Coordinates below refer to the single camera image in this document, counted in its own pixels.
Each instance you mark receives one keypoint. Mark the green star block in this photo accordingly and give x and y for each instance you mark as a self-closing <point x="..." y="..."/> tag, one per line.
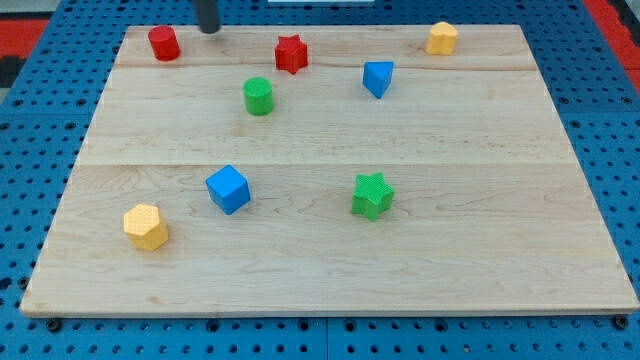
<point x="372" y="196"/>

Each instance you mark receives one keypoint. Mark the green cylinder block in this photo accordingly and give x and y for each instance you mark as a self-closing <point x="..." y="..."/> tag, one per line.
<point x="258" y="96"/>

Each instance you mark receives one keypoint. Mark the blue cube block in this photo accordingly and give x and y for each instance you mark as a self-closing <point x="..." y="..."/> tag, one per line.
<point x="228" y="189"/>

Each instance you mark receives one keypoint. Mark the yellow hexagon block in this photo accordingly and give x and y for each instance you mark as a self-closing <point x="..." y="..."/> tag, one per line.
<point x="145" y="227"/>

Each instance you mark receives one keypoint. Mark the red star block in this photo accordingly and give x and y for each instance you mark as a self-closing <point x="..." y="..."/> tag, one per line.
<point x="291" y="54"/>

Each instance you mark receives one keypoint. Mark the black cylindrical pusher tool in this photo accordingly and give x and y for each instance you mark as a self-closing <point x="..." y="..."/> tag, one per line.
<point x="207" y="16"/>

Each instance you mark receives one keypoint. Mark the wooden board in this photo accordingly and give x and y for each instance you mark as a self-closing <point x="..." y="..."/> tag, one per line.
<point x="491" y="216"/>

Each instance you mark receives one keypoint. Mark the yellow heart block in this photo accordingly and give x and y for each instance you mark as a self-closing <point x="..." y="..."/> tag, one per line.
<point x="442" y="39"/>

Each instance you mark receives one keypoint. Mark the blue triangle block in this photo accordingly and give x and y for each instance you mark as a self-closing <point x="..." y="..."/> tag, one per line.
<point x="377" y="77"/>

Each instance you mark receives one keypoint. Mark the red cylinder block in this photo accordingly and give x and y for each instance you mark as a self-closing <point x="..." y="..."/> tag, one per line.
<point x="164" y="43"/>

